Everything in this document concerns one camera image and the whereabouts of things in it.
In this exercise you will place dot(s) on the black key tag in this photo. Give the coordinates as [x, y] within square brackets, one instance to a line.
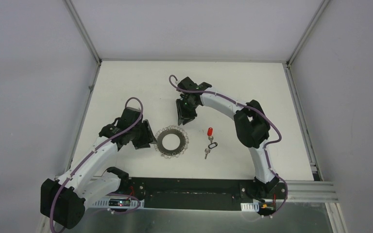
[212, 145]

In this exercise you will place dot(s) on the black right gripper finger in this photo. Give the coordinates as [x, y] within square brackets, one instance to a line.
[187, 118]
[180, 112]

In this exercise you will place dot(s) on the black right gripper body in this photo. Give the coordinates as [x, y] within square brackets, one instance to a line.
[188, 107]

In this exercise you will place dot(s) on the red key tag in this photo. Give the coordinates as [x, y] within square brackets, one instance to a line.
[210, 131]

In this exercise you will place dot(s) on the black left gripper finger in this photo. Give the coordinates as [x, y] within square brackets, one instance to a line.
[149, 137]
[140, 144]

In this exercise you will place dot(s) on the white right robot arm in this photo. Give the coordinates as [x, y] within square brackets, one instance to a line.
[251, 125]

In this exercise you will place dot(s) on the silver key on red tag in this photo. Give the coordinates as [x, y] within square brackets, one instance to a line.
[211, 139]

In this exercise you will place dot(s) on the silver key on black tag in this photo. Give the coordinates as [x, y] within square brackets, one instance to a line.
[207, 151]

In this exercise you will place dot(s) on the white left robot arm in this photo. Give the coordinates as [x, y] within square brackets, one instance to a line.
[65, 199]

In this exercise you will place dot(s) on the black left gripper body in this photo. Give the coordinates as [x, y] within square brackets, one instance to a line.
[144, 135]

